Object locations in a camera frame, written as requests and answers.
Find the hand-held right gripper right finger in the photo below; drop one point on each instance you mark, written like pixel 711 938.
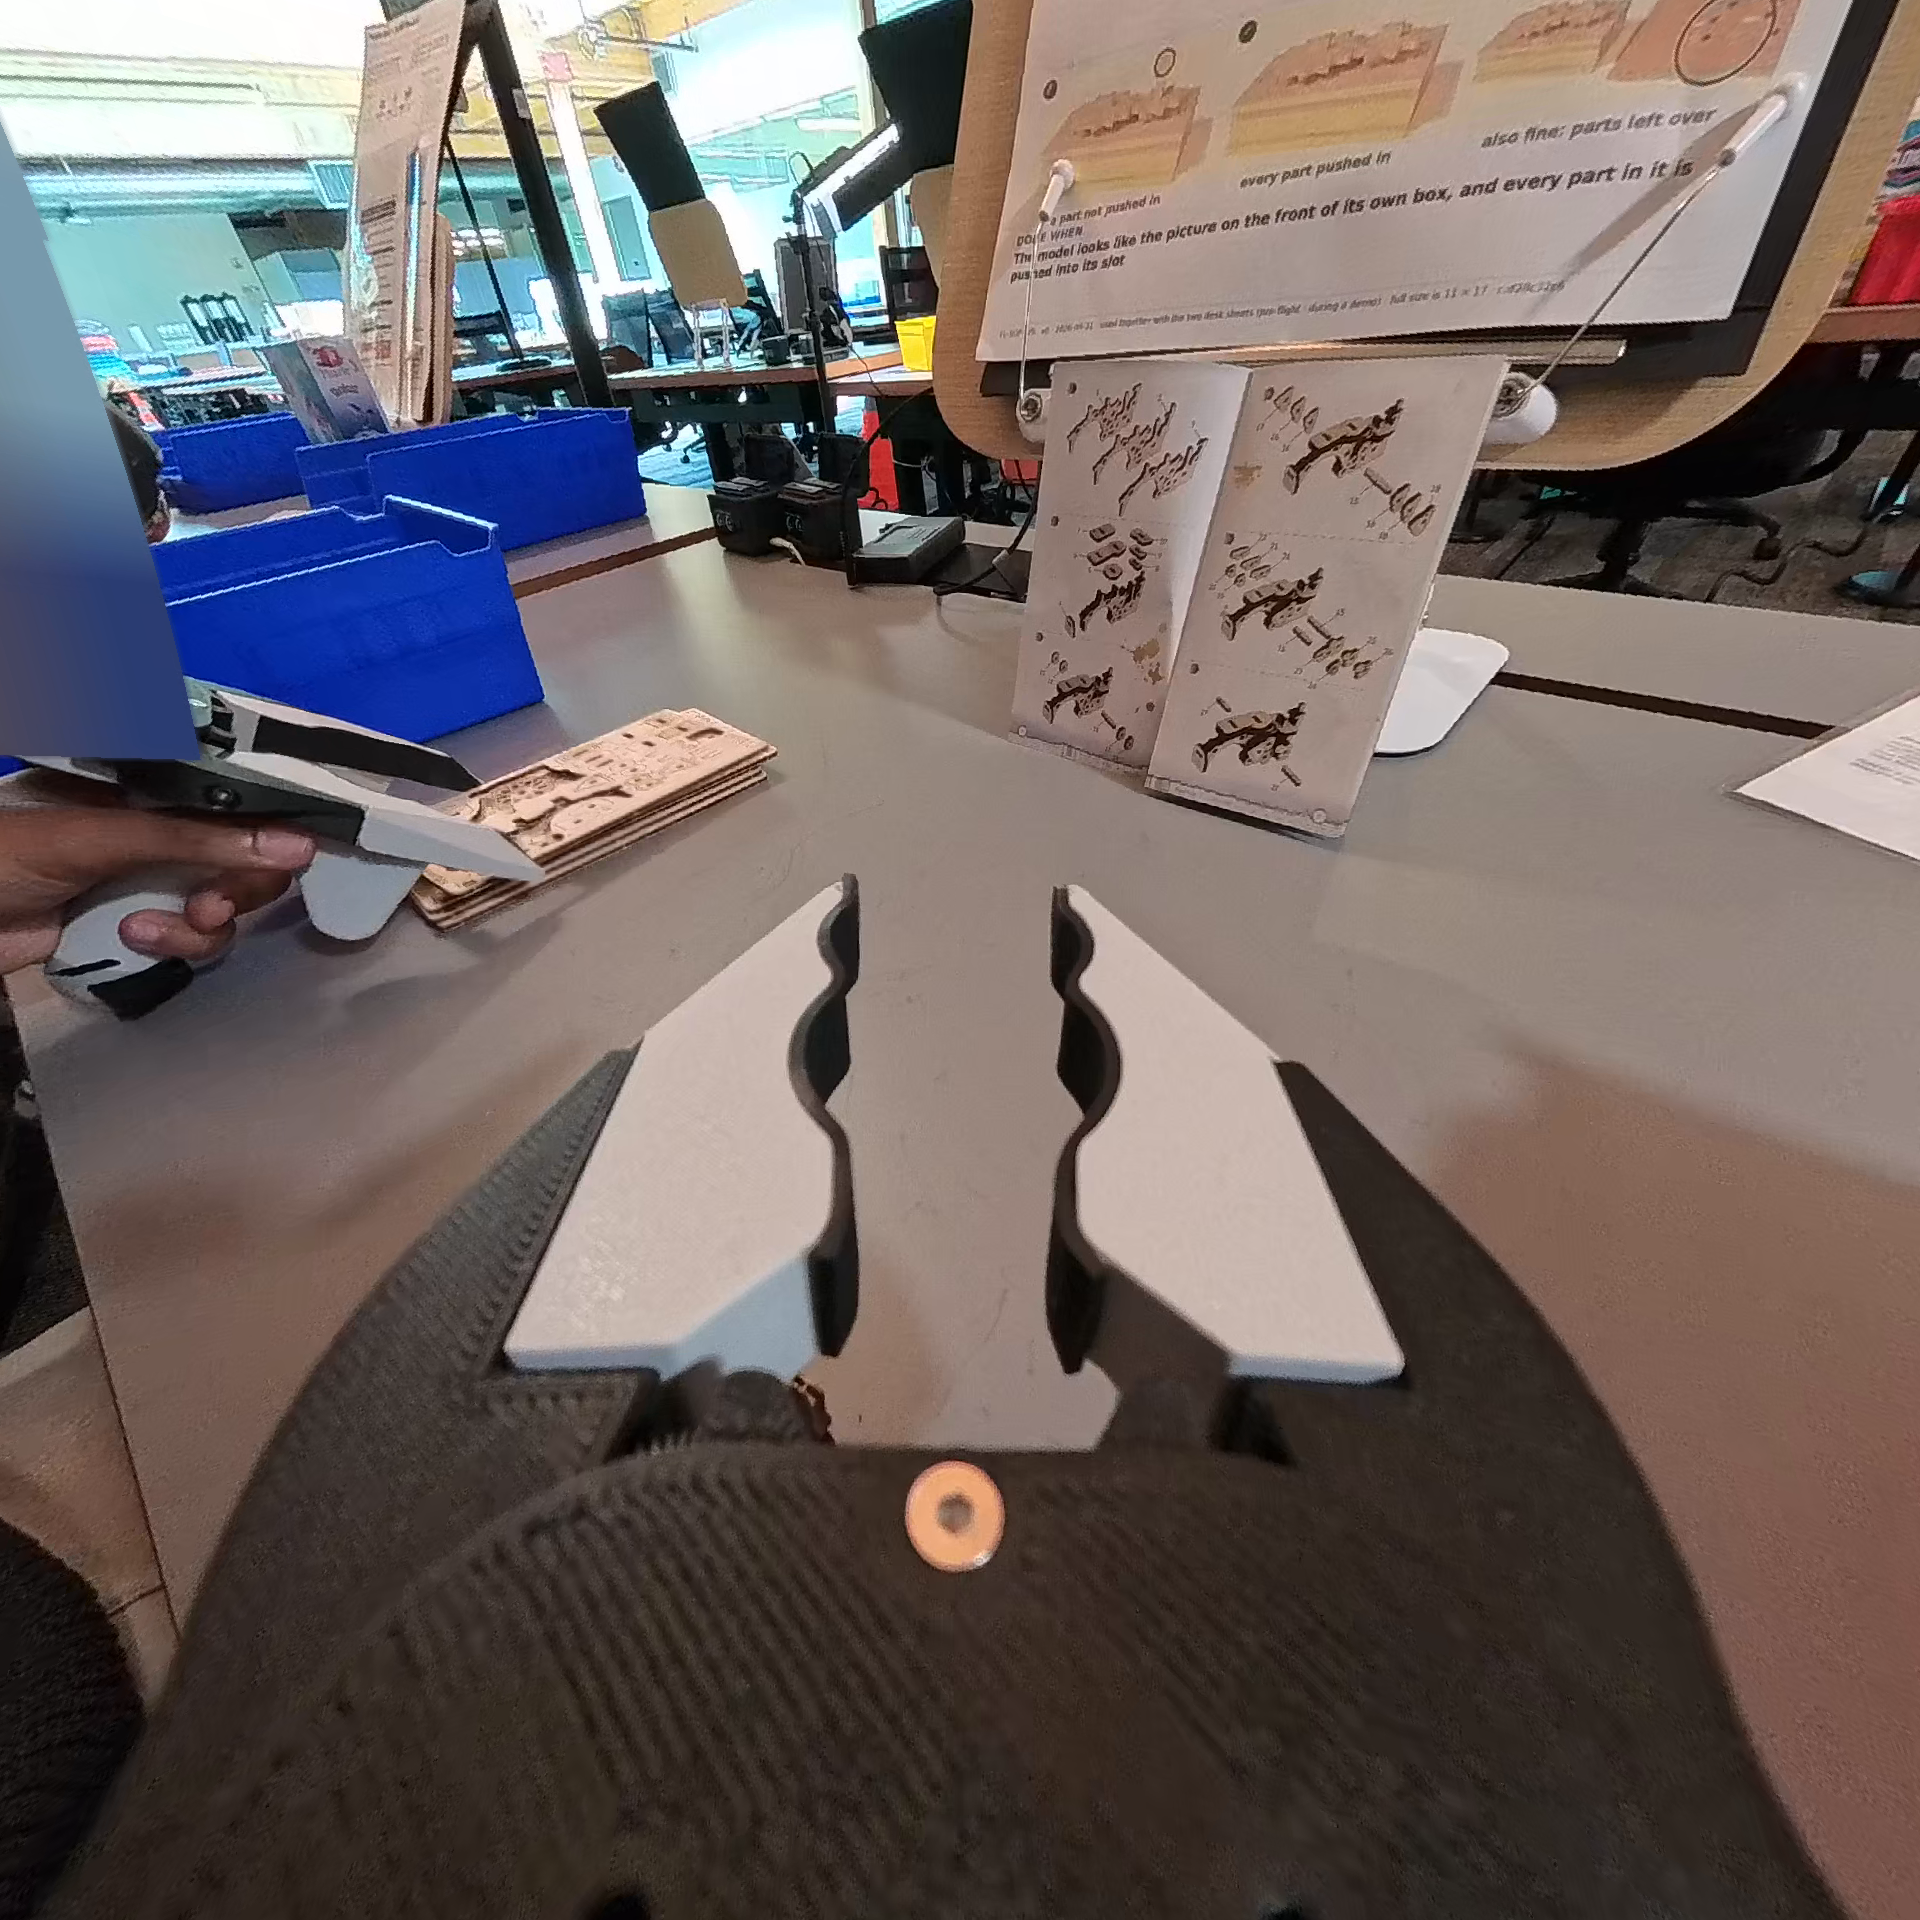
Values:
pixel 1228 1198

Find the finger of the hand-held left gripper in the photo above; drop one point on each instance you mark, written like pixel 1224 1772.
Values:
pixel 428 842
pixel 301 736

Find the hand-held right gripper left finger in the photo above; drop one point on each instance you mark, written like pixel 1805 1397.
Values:
pixel 673 1198

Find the stack of wooden puzzle sheets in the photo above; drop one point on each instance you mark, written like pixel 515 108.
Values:
pixel 632 782

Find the grey desk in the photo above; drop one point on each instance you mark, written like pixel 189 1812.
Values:
pixel 1349 961

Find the person's left hand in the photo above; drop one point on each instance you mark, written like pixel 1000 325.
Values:
pixel 90 863

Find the blue plastic bin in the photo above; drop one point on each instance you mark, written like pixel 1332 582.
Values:
pixel 362 632
pixel 512 471
pixel 226 457

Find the colourful puzzle box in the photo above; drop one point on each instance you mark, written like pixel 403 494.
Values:
pixel 324 388

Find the background document stand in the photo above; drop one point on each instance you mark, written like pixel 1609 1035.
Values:
pixel 397 193

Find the black power adapter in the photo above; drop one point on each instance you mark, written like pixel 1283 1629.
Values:
pixel 908 547

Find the document stand with white base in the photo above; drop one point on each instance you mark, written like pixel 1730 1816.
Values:
pixel 1454 675

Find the folded assembly instruction booklet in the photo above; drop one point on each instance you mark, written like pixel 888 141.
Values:
pixel 1275 632

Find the black tripod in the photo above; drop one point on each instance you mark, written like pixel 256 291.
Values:
pixel 516 165

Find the yellow plastic bin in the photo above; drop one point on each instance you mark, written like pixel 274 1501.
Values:
pixel 916 339

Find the printed paper sheet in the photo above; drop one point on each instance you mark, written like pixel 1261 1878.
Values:
pixel 1861 782

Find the black office chair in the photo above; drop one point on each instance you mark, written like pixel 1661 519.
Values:
pixel 1668 517

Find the printed instruction poster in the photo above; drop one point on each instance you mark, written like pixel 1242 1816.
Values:
pixel 1424 227

